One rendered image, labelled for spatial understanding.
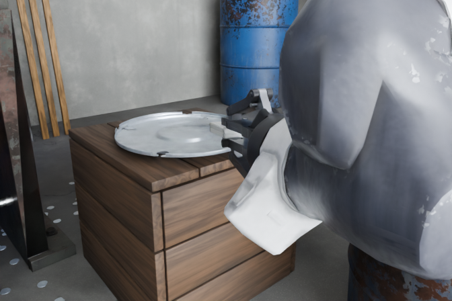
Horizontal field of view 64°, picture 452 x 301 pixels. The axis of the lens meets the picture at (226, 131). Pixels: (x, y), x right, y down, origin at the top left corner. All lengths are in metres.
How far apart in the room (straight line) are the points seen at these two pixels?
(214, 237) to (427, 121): 0.56
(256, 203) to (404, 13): 0.18
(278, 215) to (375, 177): 0.12
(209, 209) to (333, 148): 0.48
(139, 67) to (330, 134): 2.57
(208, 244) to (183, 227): 0.08
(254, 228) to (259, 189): 0.04
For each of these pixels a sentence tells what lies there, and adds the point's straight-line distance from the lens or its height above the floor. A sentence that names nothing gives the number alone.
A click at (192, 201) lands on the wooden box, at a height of 0.29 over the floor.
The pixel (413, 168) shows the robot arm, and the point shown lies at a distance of 0.20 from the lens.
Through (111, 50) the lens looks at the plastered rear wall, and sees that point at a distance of 2.64.
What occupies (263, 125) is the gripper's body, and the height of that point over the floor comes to 0.49.
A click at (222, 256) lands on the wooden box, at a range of 0.76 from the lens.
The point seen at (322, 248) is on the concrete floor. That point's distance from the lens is 1.08.
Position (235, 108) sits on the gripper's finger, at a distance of 0.46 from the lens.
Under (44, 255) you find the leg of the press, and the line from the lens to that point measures 1.07.
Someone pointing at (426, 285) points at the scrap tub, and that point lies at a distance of 0.61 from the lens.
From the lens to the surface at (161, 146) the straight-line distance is 0.70.
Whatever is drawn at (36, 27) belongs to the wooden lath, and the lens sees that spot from 2.19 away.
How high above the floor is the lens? 0.59
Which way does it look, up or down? 16 degrees down
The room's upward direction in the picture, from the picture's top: straight up
